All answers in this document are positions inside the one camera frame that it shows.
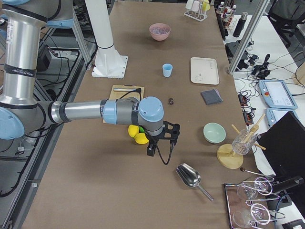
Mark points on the yellow lemon back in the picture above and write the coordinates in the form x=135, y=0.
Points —
x=133, y=130

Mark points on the aluminium frame post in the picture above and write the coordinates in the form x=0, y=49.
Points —
x=261, y=7

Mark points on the green lime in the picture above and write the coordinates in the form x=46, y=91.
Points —
x=141, y=130

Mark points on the mint green bowl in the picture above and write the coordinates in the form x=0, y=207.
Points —
x=214, y=133

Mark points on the black monitor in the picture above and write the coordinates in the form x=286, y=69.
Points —
x=285, y=146

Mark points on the white cup rack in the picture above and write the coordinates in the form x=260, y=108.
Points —
x=197, y=9

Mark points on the blue teach pendant upper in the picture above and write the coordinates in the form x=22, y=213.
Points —
x=276, y=94

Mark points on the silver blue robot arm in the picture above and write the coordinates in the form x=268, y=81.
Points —
x=21, y=113

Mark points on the clear textured glass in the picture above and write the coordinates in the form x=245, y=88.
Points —
x=240, y=146

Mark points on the copper wire bottle rack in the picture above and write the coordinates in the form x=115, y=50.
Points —
x=226, y=11

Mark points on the beige rabbit serving tray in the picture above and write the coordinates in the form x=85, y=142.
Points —
x=204, y=71

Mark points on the blue teach pendant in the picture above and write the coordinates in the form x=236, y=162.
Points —
x=276, y=94
x=273, y=115

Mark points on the yellow lemon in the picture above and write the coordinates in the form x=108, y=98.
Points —
x=133, y=130
x=141, y=139

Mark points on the blue teach pendant lower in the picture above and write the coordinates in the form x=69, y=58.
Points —
x=273, y=115

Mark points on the wooden cup tree stand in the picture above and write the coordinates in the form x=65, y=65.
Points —
x=227, y=157

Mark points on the wooden cutting board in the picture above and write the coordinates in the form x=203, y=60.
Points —
x=118, y=95

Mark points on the pink bowl of ice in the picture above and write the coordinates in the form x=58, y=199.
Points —
x=159, y=31

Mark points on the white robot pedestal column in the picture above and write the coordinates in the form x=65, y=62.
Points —
x=108, y=62

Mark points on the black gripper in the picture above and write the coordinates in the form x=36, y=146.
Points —
x=152, y=140

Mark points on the metal tray with glasses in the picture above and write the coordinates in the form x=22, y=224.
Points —
x=247, y=204

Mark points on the light blue plastic cup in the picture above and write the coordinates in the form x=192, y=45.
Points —
x=167, y=69

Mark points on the metal ice scoop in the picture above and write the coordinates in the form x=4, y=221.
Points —
x=191, y=178

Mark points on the metal knife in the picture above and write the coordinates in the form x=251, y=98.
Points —
x=127, y=89

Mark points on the yellow lemon front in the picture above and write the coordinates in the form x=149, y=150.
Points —
x=141, y=139

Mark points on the grey folded cloth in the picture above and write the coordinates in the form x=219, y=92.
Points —
x=211, y=97

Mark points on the black thermos bottle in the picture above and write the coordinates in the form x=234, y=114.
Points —
x=240, y=24

